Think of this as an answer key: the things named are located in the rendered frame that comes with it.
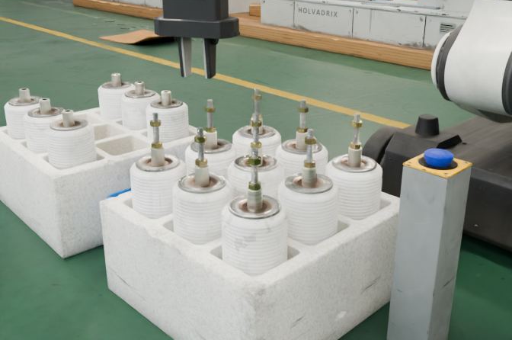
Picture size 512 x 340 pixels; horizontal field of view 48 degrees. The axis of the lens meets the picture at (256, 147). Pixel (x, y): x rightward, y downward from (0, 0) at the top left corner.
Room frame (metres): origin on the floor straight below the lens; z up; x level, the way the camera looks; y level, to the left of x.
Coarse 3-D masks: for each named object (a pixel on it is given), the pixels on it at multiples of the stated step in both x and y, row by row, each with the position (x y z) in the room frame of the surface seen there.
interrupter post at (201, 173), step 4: (196, 168) 0.82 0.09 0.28; (200, 168) 0.82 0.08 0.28; (204, 168) 0.82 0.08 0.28; (208, 168) 0.82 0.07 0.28; (196, 172) 0.82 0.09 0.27; (200, 172) 0.82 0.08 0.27; (204, 172) 0.82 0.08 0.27; (208, 172) 0.82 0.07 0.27; (196, 176) 0.82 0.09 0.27; (200, 176) 0.82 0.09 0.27; (204, 176) 0.82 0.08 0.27; (208, 176) 0.82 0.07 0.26; (196, 180) 0.82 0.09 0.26; (200, 180) 0.82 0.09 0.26; (204, 180) 0.82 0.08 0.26; (208, 180) 0.82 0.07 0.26; (196, 184) 0.82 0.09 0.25; (200, 184) 0.82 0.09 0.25; (204, 184) 0.82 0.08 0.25
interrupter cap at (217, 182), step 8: (184, 176) 0.84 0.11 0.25; (192, 176) 0.85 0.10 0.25; (216, 176) 0.85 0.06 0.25; (184, 184) 0.81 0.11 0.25; (192, 184) 0.82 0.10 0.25; (208, 184) 0.82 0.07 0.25; (216, 184) 0.81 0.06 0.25; (224, 184) 0.81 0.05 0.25; (192, 192) 0.79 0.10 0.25; (200, 192) 0.79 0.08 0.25; (208, 192) 0.79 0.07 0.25
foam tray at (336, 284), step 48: (144, 240) 0.81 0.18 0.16; (288, 240) 0.77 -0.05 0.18; (336, 240) 0.77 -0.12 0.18; (384, 240) 0.85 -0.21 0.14; (144, 288) 0.82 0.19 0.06; (192, 288) 0.73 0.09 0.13; (240, 288) 0.65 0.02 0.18; (288, 288) 0.68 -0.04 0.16; (336, 288) 0.76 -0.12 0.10; (384, 288) 0.85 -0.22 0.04; (192, 336) 0.73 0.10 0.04; (240, 336) 0.65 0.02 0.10; (288, 336) 0.68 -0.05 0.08; (336, 336) 0.76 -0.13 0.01
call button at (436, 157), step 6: (426, 150) 0.76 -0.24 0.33; (432, 150) 0.76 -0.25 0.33; (438, 150) 0.76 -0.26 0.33; (444, 150) 0.76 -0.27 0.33; (426, 156) 0.75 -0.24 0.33; (432, 156) 0.74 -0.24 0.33; (438, 156) 0.74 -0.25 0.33; (444, 156) 0.74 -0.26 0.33; (450, 156) 0.74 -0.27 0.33; (432, 162) 0.74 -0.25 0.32; (438, 162) 0.73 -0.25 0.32; (444, 162) 0.73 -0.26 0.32
